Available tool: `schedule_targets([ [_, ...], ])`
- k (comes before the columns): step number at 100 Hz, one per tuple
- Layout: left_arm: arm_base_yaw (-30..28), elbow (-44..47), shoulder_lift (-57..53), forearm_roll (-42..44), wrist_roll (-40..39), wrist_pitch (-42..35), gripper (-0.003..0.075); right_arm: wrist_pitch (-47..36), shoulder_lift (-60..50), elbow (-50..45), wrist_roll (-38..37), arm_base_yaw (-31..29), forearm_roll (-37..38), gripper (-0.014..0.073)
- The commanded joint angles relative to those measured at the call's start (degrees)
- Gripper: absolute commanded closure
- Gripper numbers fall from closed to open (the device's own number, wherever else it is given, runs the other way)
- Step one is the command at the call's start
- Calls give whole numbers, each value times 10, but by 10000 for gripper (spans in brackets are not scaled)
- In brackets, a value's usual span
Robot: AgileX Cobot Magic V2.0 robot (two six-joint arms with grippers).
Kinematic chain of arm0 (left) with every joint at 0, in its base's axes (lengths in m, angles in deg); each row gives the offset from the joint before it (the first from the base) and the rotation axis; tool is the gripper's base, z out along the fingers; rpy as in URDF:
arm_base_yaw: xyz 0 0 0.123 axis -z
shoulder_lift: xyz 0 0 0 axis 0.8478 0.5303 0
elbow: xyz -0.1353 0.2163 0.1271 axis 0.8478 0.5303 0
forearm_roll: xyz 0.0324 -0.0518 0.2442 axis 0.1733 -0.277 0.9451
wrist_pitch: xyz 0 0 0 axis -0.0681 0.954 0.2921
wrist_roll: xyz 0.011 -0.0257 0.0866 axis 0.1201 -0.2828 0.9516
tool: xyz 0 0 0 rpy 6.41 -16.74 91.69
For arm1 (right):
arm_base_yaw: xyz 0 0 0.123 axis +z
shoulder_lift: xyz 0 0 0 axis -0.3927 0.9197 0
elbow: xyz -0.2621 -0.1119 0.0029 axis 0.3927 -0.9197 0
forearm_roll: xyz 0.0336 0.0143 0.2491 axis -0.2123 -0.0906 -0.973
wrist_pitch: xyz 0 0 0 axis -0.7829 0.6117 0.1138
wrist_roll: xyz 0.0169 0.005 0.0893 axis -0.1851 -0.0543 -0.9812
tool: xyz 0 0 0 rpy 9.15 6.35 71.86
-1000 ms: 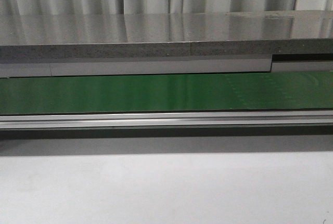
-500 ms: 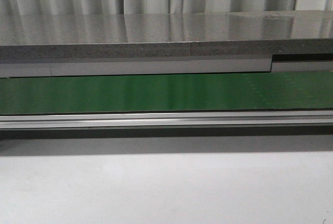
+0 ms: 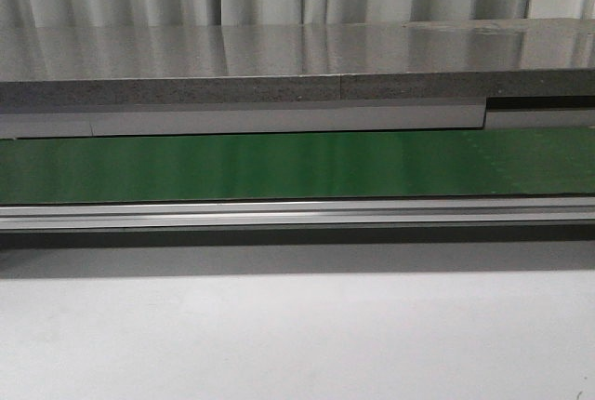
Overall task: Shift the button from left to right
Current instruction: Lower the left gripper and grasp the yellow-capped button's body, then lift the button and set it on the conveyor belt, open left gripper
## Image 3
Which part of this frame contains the dark granite counter slab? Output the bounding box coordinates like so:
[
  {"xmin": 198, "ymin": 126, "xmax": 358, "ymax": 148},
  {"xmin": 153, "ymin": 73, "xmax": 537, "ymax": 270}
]
[{"xmin": 1, "ymin": 19, "xmax": 594, "ymax": 111}]

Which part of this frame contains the green conveyor belt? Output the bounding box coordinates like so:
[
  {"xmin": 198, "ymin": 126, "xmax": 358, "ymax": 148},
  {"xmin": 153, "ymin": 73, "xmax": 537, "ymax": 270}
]
[{"xmin": 1, "ymin": 127, "xmax": 594, "ymax": 205}]

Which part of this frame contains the grey panel under counter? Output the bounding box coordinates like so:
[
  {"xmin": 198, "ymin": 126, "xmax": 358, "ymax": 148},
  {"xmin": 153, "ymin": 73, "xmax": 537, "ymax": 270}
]
[{"xmin": 1, "ymin": 96, "xmax": 594, "ymax": 139}]

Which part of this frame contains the aluminium conveyor front rail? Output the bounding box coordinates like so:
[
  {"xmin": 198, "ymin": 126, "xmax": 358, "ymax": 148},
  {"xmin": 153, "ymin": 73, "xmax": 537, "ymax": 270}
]
[{"xmin": 1, "ymin": 195, "xmax": 594, "ymax": 232}]

